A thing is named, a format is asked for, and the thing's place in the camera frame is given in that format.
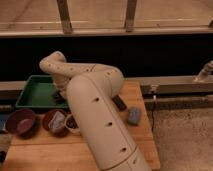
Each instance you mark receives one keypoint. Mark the wooden post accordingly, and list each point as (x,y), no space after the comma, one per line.
(64,16)
(130,15)

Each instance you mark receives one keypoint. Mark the blue sponge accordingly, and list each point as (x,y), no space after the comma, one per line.
(134,116)

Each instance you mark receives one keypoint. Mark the metal rail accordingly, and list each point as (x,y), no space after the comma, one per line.
(10,90)

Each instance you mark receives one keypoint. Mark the dark brush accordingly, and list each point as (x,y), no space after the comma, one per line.
(57,97)

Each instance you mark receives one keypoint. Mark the black rectangular block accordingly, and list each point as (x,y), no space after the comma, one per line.
(119,103)

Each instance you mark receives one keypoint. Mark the left wooden post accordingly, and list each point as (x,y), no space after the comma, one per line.
(64,16)

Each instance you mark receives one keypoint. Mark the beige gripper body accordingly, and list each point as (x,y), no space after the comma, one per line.
(61,88)

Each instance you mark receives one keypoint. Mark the small white cup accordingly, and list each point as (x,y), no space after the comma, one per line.
(71,125)

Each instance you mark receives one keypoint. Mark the maroon bowl with purple item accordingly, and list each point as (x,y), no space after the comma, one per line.
(20,121)

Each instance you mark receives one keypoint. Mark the maroon bowl with white item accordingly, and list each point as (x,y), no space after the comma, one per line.
(53,121)

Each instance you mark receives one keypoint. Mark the right wooden post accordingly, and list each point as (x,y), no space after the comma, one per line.
(130,15)

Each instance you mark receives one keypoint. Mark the green plastic tray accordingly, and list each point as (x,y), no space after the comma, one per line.
(38,93)

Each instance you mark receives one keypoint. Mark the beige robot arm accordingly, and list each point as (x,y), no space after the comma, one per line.
(89,89)

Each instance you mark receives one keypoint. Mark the grey hose fitting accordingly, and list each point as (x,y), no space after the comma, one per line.
(205,72)

